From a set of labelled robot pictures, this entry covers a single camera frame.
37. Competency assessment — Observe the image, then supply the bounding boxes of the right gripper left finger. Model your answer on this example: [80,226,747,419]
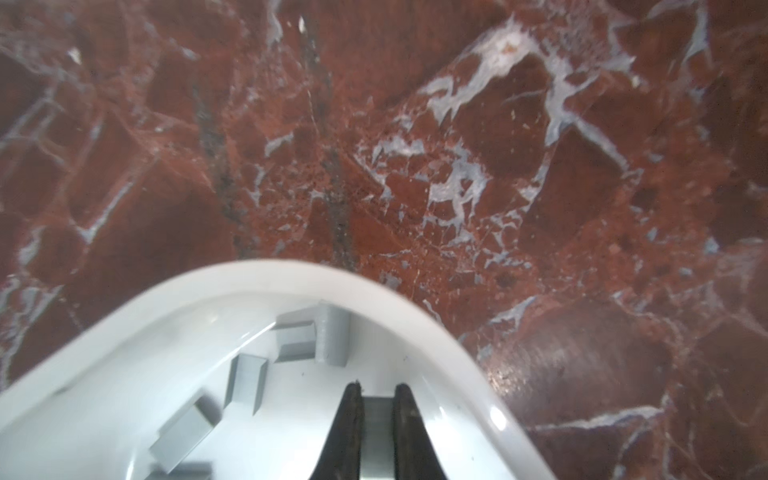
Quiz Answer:
[310,382,364,480]

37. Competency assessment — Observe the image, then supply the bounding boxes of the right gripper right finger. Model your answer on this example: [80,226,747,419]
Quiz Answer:
[392,383,447,480]

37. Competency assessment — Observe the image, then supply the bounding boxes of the grey staple strip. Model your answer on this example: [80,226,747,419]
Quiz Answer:
[224,354,269,415]
[149,392,222,474]
[360,397,395,479]
[274,321,317,363]
[314,304,351,367]

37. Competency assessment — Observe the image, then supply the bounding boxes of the white plastic tray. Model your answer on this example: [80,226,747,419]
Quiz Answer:
[1,260,552,479]

